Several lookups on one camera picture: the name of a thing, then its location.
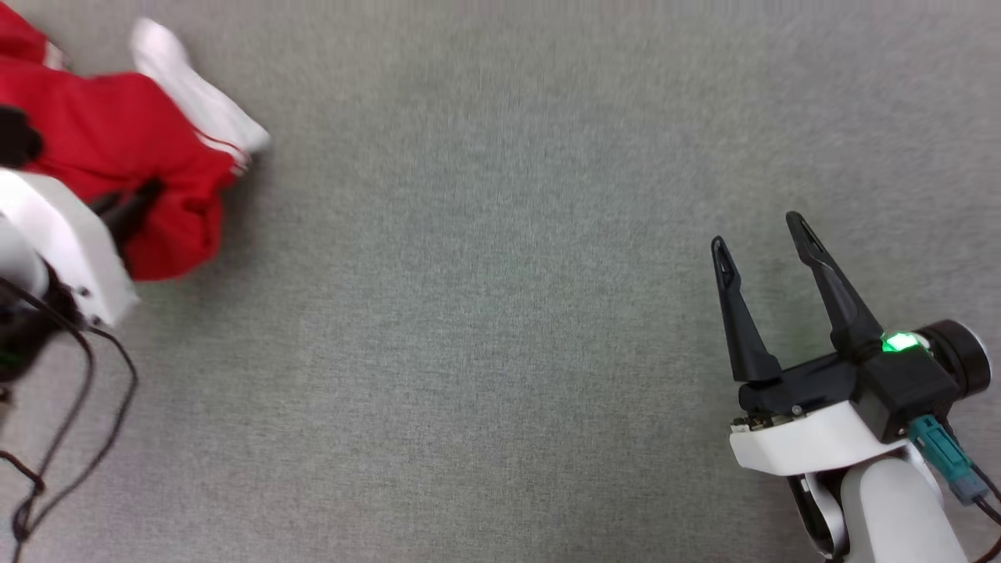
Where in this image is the red jersey with white sleeves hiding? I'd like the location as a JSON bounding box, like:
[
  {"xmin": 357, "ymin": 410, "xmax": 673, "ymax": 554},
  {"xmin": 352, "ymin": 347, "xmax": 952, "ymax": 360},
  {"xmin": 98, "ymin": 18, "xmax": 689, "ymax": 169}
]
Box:
[{"xmin": 0, "ymin": 0, "xmax": 272, "ymax": 282}]

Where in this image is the teal cable connector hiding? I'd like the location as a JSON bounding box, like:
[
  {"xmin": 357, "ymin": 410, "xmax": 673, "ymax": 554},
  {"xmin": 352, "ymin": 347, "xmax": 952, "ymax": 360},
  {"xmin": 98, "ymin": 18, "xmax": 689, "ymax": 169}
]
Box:
[{"xmin": 907, "ymin": 414, "xmax": 991, "ymax": 506}]

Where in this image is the thin black cable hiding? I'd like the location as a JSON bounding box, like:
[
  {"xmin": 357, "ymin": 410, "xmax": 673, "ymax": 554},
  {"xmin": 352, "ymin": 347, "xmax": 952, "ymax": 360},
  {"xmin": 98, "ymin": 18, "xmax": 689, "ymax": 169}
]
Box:
[
  {"xmin": 938, "ymin": 422, "xmax": 1001, "ymax": 563},
  {"xmin": 23, "ymin": 325, "xmax": 140, "ymax": 536},
  {"xmin": 0, "ymin": 278, "xmax": 96, "ymax": 548}
]

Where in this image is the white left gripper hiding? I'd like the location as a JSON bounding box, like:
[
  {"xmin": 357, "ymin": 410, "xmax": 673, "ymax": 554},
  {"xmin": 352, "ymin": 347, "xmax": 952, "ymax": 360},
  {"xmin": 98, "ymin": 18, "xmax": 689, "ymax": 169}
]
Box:
[{"xmin": 0, "ymin": 106, "xmax": 166, "ymax": 330}]

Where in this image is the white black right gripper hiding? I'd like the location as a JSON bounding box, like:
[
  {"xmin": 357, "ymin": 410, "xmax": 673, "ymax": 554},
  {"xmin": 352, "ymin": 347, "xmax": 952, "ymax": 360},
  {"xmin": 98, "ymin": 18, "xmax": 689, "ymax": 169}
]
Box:
[{"xmin": 710, "ymin": 211, "xmax": 914, "ymax": 476}]

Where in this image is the grey fabric sofa cushion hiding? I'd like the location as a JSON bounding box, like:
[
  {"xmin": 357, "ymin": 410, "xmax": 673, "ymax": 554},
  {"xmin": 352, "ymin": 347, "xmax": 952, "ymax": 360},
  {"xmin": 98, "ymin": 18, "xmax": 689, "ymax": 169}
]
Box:
[{"xmin": 0, "ymin": 0, "xmax": 1001, "ymax": 563}]

